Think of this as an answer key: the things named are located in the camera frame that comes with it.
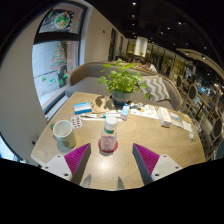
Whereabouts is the small blue white carton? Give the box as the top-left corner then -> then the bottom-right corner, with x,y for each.
120,103 -> 131,122

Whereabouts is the window with colourful decals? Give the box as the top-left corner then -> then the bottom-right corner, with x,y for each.
31,2 -> 88,114

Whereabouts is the white pen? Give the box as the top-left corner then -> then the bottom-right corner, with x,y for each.
79,112 -> 122,120

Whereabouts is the person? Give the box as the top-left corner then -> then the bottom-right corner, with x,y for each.
143,58 -> 158,74

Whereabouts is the flat blue white box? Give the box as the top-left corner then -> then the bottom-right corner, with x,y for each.
73,101 -> 93,115

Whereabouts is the grey chevron pillow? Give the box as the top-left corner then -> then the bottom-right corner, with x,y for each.
137,75 -> 172,102

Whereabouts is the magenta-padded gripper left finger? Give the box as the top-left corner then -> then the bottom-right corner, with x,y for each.
41,142 -> 92,186

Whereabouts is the clear plastic water bottle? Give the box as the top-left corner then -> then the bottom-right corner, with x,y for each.
99,115 -> 119,153

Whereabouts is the white paper cup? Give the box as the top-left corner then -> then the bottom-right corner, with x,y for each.
52,119 -> 78,149

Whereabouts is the grey curved sofa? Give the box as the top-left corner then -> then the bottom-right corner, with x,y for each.
64,60 -> 184,112

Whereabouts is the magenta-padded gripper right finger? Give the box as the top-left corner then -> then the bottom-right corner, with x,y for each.
131,142 -> 184,186

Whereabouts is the pill blister pack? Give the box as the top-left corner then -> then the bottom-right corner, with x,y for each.
70,114 -> 83,130

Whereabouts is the white cylindrical pillar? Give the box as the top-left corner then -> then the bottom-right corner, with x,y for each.
133,36 -> 149,58

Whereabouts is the green potted plant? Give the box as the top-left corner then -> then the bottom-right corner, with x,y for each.
97,59 -> 150,107

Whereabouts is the printed paper sheet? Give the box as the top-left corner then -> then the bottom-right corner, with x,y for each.
130,103 -> 160,120

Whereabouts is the white rectangular box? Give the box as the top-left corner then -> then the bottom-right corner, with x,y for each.
156,106 -> 173,128

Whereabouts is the stack of leaflets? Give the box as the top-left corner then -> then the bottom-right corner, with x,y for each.
169,111 -> 194,134

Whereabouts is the group of ceiling lights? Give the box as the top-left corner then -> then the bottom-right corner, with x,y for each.
129,1 -> 208,61

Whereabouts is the group of round-backed chairs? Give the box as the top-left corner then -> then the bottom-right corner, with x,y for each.
174,73 -> 224,161

